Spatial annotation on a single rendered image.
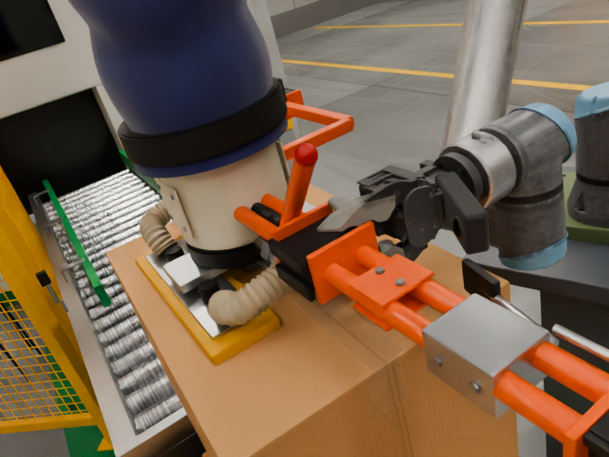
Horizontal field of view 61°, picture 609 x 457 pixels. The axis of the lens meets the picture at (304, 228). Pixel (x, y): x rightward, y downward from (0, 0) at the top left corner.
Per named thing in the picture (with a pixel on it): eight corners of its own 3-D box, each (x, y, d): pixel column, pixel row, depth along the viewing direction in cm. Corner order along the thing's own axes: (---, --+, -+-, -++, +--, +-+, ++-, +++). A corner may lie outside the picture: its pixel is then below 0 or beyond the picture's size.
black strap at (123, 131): (110, 147, 76) (99, 121, 74) (246, 93, 85) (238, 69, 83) (159, 184, 59) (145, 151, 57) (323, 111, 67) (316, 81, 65)
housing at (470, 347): (423, 372, 43) (416, 331, 40) (480, 329, 45) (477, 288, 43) (493, 423, 37) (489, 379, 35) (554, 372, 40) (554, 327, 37)
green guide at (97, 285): (35, 199, 302) (28, 185, 298) (53, 191, 306) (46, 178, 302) (82, 319, 173) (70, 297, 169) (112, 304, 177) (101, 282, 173)
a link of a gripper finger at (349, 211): (295, 219, 57) (362, 208, 61) (324, 237, 52) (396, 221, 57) (295, 192, 56) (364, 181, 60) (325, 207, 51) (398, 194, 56)
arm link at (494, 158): (517, 206, 64) (514, 131, 59) (490, 222, 62) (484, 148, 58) (462, 189, 71) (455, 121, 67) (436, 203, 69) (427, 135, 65)
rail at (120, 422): (42, 223, 308) (26, 195, 299) (51, 219, 310) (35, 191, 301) (148, 508, 121) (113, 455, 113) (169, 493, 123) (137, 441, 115)
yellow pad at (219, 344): (138, 267, 90) (126, 243, 88) (189, 241, 94) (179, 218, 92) (216, 368, 64) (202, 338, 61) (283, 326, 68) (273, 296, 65)
